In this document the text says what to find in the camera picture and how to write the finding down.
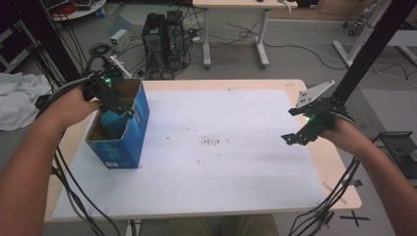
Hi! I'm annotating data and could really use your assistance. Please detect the left gripper cable bundle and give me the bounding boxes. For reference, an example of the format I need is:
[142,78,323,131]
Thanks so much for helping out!
[33,77,123,236]

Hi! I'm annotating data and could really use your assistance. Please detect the person's olive pants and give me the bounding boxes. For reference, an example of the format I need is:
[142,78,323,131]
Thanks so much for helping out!
[168,213,280,236]

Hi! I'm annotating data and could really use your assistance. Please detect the round white table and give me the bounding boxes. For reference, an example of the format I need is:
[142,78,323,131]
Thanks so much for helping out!
[48,0,108,22]

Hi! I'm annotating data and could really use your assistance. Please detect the black metal stand post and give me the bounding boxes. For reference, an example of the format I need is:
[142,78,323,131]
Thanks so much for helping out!
[330,0,417,106]

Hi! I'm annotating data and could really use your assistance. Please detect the person's right hand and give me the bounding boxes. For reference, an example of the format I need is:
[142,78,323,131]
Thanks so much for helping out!
[318,115,366,155]

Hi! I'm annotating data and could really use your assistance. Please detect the blue pouch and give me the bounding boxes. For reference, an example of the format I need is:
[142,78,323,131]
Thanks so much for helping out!
[99,109,131,140]

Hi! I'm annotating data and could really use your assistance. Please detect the white crumpled cloth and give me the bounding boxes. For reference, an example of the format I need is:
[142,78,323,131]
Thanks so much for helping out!
[0,72,53,132]

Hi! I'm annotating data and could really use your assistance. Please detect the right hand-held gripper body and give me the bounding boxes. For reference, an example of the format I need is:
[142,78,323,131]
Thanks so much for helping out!
[288,80,346,140]

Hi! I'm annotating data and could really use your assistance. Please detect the coiled black cable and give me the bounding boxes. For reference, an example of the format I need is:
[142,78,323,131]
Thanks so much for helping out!
[89,42,112,56]

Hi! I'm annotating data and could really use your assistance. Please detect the white stand base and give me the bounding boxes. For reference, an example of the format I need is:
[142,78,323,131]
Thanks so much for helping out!
[332,0,394,69]

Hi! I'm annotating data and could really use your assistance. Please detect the small white device box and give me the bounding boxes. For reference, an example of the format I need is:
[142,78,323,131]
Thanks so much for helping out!
[109,29,132,52]

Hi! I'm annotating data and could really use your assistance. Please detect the person's left hand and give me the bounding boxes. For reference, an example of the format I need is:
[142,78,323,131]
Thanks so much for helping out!
[48,84,101,133]

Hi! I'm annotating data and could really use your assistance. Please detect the black computer tower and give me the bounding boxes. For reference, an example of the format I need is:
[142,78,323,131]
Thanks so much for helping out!
[141,12,169,80]
[165,9,189,67]

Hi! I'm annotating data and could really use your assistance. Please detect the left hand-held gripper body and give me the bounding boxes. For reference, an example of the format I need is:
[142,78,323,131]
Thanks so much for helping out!
[82,61,126,103]

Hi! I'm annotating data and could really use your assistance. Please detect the blue cardboard box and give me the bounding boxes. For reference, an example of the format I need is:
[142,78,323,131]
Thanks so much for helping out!
[85,78,150,170]

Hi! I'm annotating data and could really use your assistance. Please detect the gripper cable bundle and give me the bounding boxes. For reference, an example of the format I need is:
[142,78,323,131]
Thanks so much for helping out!
[288,156,362,236]
[33,77,123,236]

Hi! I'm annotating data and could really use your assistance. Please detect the right gripper cable bundle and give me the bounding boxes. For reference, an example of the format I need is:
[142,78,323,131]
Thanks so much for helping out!
[288,156,362,236]

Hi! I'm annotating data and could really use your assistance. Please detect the wooden desk with white legs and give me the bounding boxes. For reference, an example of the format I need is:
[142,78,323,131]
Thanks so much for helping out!
[192,0,299,71]

